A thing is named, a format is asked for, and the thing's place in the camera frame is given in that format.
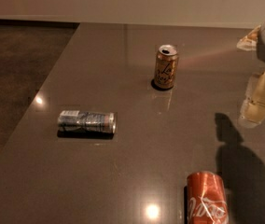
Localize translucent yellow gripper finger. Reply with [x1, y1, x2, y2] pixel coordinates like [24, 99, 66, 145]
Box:
[236, 25, 261, 51]
[239, 71, 265, 128]

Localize orange upright soda can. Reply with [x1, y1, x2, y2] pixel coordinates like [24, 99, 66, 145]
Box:
[153, 44, 179, 90]

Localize silver can lying sideways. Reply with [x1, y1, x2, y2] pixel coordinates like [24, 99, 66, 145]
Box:
[57, 110, 117, 133]

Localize red coke can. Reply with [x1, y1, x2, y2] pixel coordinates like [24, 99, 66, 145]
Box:
[187, 172, 229, 224]

